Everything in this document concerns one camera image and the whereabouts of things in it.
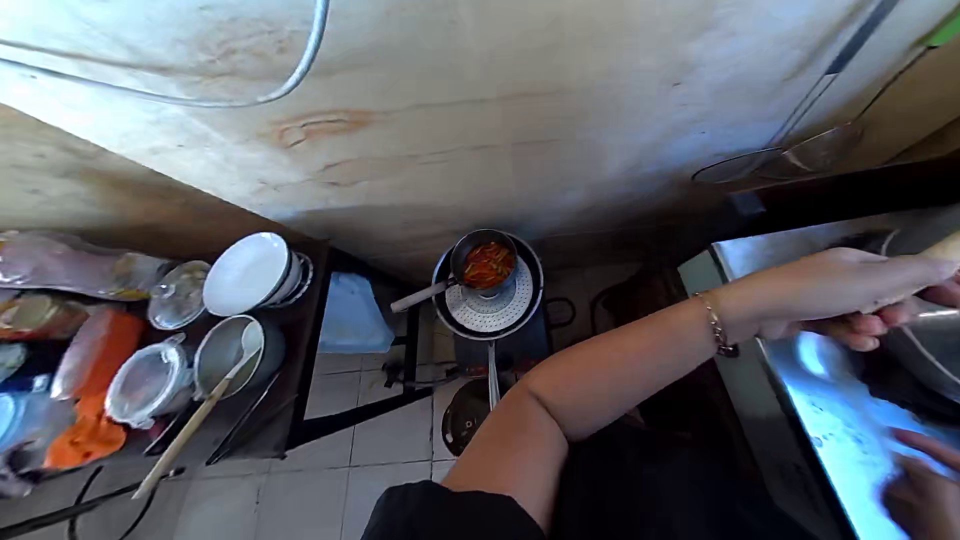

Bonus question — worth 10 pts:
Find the round dark glass lid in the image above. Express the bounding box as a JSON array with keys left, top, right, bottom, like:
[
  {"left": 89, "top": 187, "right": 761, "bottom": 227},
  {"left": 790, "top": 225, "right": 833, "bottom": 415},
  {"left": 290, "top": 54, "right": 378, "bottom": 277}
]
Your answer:
[{"left": 441, "top": 376, "right": 502, "bottom": 458}]

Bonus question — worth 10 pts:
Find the stack of white bowls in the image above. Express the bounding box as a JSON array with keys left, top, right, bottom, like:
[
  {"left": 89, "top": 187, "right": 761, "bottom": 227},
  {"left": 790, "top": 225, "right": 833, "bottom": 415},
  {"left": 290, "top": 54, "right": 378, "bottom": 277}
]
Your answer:
[{"left": 202, "top": 231, "right": 315, "bottom": 318}]

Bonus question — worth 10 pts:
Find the green object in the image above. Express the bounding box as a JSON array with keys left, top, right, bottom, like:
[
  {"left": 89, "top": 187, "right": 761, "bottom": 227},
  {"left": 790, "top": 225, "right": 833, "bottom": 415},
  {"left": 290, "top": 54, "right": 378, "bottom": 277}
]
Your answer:
[{"left": 926, "top": 13, "right": 960, "bottom": 49}]

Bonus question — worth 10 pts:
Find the dark side table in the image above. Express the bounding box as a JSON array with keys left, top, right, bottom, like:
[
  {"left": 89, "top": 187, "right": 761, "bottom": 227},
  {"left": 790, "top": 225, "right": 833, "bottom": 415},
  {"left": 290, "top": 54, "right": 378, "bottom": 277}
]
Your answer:
[{"left": 15, "top": 238, "right": 331, "bottom": 465}]

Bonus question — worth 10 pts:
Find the metal counter cabinet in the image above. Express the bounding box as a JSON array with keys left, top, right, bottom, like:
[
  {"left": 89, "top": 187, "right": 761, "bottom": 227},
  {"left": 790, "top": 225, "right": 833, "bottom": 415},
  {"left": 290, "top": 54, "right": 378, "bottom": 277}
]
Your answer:
[{"left": 677, "top": 202, "right": 960, "bottom": 540}]

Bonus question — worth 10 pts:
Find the small dark saucepan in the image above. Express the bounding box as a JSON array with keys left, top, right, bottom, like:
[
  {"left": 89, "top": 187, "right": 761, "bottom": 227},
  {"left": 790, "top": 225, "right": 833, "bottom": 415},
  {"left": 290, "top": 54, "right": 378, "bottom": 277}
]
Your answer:
[{"left": 390, "top": 228, "right": 519, "bottom": 315}]

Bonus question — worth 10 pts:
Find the person's left forearm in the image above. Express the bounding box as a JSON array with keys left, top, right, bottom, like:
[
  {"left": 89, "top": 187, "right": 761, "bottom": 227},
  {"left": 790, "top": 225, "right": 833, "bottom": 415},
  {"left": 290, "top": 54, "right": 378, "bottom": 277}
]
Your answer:
[{"left": 442, "top": 292, "right": 740, "bottom": 530}]

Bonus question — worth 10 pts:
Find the black metal frame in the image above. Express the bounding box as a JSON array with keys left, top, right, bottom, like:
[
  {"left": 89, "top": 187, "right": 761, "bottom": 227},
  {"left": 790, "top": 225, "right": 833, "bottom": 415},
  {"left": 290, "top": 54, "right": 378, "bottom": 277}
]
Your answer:
[{"left": 285, "top": 247, "right": 436, "bottom": 451}]

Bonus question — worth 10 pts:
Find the pink transparent plastic bag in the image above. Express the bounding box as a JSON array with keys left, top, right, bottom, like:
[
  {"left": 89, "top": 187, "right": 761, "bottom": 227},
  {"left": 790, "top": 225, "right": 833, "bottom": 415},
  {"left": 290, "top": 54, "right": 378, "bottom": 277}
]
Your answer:
[{"left": 0, "top": 230, "right": 171, "bottom": 302}]

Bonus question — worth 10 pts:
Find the black stove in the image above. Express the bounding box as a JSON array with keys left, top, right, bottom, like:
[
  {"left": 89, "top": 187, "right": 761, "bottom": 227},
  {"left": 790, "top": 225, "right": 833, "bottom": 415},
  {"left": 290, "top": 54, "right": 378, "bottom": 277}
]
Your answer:
[{"left": 453, "top": 297, "right": 577, "bottom": 381}]

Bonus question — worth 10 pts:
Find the black floor cable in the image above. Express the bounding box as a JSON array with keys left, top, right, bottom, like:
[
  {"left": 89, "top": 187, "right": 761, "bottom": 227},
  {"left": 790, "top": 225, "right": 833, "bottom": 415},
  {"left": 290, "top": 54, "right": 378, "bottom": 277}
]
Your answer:
[{"left": 0, "top": 465, "right": 186, "bottom": 540}]

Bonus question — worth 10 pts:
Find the grey metal pot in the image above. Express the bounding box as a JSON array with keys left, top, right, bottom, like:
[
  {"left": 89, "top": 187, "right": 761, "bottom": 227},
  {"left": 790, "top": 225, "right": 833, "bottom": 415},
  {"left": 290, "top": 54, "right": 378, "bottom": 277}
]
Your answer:
[{"left": 193, "top": 314, "right": 286, "bottom": 401}]

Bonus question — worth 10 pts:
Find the plastic-wrapped white tub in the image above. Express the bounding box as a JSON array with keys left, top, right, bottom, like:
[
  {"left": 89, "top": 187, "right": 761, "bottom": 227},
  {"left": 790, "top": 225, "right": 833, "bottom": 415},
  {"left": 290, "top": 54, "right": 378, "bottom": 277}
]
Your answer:
[{"left": 105, "top": 334, "right": 193, "bottom": 430}]

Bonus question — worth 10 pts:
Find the clear glass lidded bowl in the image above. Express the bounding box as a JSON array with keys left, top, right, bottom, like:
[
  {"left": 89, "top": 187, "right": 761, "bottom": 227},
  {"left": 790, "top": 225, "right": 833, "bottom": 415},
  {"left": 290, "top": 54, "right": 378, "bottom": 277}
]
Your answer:
[{"left": 147, "top": 260, "right": 213, "bottom": 332}]

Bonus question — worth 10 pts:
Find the light blue plastic container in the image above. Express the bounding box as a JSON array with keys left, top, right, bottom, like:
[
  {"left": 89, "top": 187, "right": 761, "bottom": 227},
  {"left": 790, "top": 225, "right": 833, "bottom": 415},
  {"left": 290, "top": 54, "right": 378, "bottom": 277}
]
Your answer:
[{"left": 318, "top": 271, "right": 396, "bottom": 355}]

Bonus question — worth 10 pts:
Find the large black wok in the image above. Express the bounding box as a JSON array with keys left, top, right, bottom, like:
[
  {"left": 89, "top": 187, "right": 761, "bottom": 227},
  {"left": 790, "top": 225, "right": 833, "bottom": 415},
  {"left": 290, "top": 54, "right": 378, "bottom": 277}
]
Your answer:
[{"left": 432, "top": 230, "right": 546, "bottom": 412}]

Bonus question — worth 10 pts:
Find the person's right hand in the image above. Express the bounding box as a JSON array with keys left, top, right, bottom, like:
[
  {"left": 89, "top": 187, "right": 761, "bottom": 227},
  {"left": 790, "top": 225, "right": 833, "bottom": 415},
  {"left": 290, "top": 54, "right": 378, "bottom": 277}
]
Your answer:
[{"left": 880, "top": 427, "right": 960, "bottom": 540}]

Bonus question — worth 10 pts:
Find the pile of sliced vegetables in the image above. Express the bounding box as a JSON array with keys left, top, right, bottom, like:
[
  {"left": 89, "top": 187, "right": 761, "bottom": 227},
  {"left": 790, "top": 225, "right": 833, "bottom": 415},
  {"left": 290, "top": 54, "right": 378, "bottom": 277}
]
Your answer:
[{"left": 462, "top": 241, "right": 517, "bottom": 291}]

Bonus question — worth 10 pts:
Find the jar with orange contents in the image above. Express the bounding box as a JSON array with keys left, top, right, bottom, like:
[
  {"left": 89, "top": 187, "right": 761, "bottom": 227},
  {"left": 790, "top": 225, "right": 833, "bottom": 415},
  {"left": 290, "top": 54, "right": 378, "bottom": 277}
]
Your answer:
[{"left": 0, "top": 291, "right": 90, "bottom": 342}]

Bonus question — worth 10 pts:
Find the grey wall cable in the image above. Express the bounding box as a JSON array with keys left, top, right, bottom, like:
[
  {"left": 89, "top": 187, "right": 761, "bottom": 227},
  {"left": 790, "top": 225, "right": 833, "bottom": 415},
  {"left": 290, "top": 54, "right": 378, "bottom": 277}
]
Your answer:
[{"left": 0, "top": 0, "right": 330, "bottom": 108}]

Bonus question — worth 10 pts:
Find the wooden-handled white spoon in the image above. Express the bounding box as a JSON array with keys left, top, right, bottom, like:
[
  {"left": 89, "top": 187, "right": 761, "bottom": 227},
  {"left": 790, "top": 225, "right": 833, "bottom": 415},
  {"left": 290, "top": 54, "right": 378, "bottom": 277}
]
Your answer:
[{"left": 132, "top": 321, "right": 265, "bottom": 501}]

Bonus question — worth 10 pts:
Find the person's body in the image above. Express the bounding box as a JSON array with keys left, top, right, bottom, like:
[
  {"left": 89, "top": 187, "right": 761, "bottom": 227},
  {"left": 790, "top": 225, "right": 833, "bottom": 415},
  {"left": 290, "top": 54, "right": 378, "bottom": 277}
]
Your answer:
[{"left": 361, "top": 420, "right": 834, "bottom": 540}]

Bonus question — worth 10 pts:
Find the clear blue plastic container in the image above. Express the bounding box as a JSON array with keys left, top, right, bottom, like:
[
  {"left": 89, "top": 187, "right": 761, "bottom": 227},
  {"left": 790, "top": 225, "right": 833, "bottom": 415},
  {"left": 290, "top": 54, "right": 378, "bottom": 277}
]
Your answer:
[{"left": 0, "top": 375, "right": 78, "bottom": 454}]

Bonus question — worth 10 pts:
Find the orange plastic bag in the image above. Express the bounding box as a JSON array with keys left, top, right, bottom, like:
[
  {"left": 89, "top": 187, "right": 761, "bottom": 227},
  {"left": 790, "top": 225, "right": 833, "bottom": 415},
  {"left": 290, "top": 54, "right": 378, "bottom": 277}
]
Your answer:
[{"left": 44, "top": 305, "right": 147, "bottom": 471}]

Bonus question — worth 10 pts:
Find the white perforated steamer plate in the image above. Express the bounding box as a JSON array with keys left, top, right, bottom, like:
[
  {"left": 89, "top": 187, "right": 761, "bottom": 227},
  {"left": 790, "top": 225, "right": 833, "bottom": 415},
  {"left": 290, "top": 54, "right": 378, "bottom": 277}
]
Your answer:
[{"left": 444, "top": 257, "right": 535, "bottom": 333}]

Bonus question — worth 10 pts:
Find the person's left hand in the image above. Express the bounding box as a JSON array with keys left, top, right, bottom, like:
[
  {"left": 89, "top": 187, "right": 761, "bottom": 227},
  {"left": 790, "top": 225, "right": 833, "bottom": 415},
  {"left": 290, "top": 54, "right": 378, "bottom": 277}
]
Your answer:
[{"left": 706, "top": 247, "right": 960, "bottom": 353}]

